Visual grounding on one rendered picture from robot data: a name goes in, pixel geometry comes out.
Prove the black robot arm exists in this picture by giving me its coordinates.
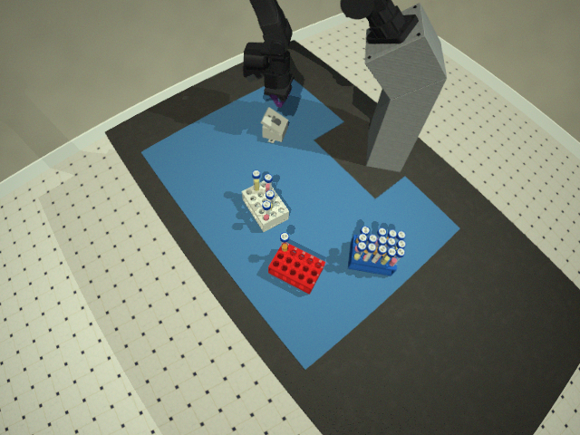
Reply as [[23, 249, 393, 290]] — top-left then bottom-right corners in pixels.
[[243, 0, 419, 90]]

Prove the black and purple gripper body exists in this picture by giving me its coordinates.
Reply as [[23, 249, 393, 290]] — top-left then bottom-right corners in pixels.
[[264, 70, 295, 102]]

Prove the white tube rack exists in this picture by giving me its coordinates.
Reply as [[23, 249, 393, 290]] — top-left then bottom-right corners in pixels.
[[242, 181, 289, 232]]

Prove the test tube with blue cap and pink liquid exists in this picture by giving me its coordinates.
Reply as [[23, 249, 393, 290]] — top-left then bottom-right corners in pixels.
[[264, 174, 273, 192]]

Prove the blue bench mat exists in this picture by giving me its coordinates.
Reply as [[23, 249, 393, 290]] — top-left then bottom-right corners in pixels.
[[141, 80, 459, 370]]

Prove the blue test tube rack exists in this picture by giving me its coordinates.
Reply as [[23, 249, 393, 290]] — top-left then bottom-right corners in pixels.
[[348, 235, 397, 276]]

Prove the red tube rack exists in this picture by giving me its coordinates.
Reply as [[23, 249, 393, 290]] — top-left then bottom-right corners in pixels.
[[268, 243, 325, 294]]

